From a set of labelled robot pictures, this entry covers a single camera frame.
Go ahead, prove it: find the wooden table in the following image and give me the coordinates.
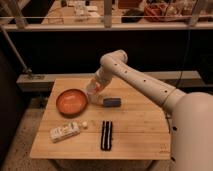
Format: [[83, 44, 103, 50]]
[[30, 78, 170, 160]]

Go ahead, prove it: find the grey concrete ledge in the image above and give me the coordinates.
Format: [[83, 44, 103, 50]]
[[16, 71, 207, 92]]

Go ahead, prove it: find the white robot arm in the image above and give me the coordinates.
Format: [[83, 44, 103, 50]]
[[86, 50, 185, 113]]

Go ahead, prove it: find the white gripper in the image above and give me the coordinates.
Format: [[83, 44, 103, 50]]
[[86, 78, 101, 104]]

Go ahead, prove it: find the blue sponge block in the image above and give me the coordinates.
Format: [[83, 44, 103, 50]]
[[103, 98, 121, 107]]

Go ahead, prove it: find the orange ceramic bowl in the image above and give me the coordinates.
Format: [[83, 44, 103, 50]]
[[56, 89, 88, 117]]

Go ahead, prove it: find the black white striped cloth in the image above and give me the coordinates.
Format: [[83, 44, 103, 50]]
[[101, 121, 113, 151]]

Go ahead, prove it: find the white plastic bottle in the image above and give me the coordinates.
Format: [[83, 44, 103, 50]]
[[50, 121, 88, 143]]

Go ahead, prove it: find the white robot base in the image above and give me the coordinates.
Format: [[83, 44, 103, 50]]
[[170, 93, 213, 171]]

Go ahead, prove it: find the metal railing frame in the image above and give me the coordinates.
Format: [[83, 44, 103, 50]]
[[0, 0, 213, 31]]

